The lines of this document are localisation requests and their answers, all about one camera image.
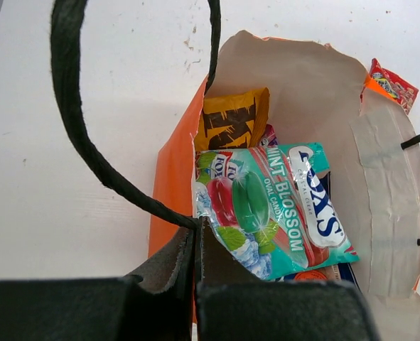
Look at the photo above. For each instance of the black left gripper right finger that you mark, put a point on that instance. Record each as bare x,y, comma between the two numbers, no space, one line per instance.
233,304

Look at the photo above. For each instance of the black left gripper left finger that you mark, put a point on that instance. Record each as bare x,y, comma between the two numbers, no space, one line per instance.
152,302

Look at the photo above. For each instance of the teal Fox's candy bag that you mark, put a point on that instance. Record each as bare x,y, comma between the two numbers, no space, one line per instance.
270,207

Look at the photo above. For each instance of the orange snack packet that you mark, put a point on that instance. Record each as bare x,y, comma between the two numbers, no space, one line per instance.
322,274

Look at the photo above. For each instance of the purple Fox's candy bag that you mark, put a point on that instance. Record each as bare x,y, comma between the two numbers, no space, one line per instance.
269,137

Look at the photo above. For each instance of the yellow potato chips bag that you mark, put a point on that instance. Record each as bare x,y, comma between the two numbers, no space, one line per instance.
233,121

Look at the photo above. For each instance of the orange paper bag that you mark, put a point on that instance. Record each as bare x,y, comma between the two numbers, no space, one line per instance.
322,95

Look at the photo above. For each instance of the red nuts snack packet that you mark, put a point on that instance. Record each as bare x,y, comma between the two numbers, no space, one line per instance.
392,86

